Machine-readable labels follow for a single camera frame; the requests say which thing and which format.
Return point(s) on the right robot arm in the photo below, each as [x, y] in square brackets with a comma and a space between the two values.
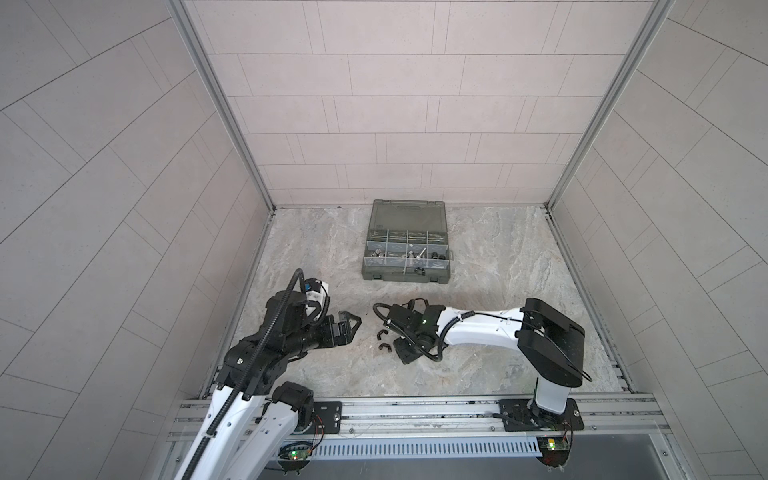
[550, 341]

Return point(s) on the white ventilation grille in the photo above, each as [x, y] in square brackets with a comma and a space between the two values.
[426, 448]

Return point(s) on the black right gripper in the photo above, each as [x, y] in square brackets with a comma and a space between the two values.
[403, 357]

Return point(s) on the aluminium corner profile left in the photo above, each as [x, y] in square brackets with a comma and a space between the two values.
[192, 40]

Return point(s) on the small electronics board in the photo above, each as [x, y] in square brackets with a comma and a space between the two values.
[555, 451]
[300, 451]

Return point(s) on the small electronics board right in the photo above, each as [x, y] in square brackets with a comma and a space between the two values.
[555, 451]

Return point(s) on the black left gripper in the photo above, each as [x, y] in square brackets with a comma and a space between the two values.
[343, 337]

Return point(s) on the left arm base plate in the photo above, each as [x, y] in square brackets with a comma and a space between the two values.
[322, 414]

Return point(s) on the aluminium corner profile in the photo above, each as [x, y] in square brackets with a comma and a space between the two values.
[192, 40]
[648, 30]

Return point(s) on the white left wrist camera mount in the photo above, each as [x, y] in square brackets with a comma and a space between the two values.
[317, 294]

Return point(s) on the aluminium corner profile right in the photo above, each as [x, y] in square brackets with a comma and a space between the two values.
[648, 30]

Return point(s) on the green plastic organizer box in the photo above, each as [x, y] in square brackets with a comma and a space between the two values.
[397, 226]

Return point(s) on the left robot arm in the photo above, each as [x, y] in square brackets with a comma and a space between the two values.
[252, 420]

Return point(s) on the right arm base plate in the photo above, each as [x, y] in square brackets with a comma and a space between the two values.
[524, 415]

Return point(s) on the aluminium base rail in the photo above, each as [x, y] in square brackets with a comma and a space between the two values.
[464, 416]

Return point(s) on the small electronics board left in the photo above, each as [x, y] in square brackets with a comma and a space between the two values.
[300, 451]

